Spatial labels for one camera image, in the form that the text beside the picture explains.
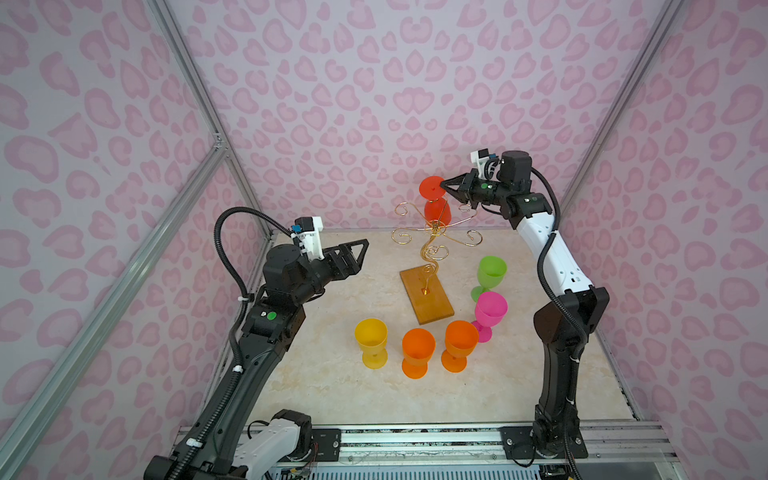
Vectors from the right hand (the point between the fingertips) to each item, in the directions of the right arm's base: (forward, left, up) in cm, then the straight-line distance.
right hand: (444, 181), depth 77 cm
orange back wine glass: (-31, +6, -30) cm, 44 cm away
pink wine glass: (-19, -15, -31) cm, 40 cm away
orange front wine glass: (-30, -5, -27) cm, 41 cm away
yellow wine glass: (-29, +19, -30) cm, 46 cm away
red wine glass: (+2, +1, -12) cm, 12 cm away
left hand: (-19, +20, -2) cm, 28 cm away
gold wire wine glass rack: (-9, +4, -35) cm, 36 cm away
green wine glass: (-7, -17, -29) cm, 35 cm away
